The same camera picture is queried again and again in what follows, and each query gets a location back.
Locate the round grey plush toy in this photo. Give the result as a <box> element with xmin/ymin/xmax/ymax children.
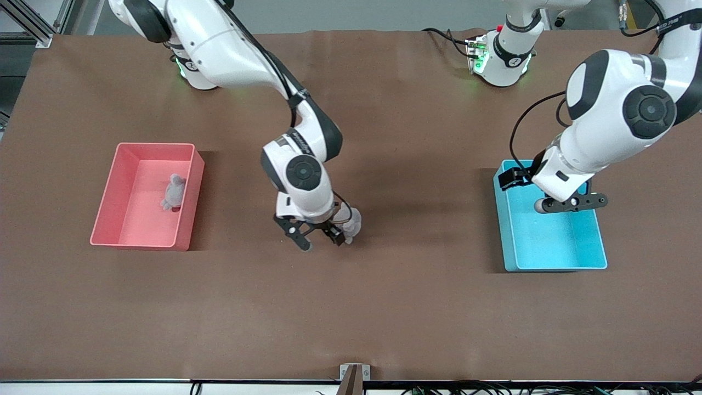
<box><xmin>333</xmin><ymin>202</ymin><xmax>363</xmax><ymax>245</ymax></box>

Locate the slim grey plush toy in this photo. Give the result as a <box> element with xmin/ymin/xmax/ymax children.
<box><xmin>160</xmin><ymin>173</ymin><xmax>187</xmax><ymax>212</ymax></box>

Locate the blue plastic box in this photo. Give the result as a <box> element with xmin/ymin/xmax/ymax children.
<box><xmin>492</xmin><ymin>159</ymin><xmax>608</xmax><ymax>273</ymax></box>

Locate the pink plastic box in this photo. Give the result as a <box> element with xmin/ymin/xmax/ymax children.
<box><xmin>89</xmin><ymin>142</ymin><xmax>205</xmax><ymax>252</ymax></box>

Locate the brown table mat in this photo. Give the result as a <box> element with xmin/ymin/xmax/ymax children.
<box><xmin>0</xmin><ymin>29</ymin><xmax>702</xmax><ymax>382</ymax></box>

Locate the metal base connector plate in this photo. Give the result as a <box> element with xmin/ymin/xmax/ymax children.
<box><xmin>465</xmin><ymin>34</ymin><xmax>490</xmax><ymax>75</ymax></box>

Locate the grey metal bracket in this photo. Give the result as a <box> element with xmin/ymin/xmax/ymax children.
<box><xmin>339</xmin><ymin>363</ymin><xmax>371</xmax><ymax>381</ymax></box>

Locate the brown camera post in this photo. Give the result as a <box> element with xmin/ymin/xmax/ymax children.
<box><xmin>336</xmin><ymin>365</ymin><xmax>364</xmax><ymax>395</ymax></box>

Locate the black base cable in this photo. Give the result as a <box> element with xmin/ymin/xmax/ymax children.
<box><xmin>421</xmin><ymin>26</ymin><xmax>478</xmax><ymax>60</ymax></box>

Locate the aluminium frame profile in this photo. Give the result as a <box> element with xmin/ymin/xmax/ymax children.
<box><xmin>0</xmin><ymin>0</ymin><xmax>75</xmax><ymax>49</ymax></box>

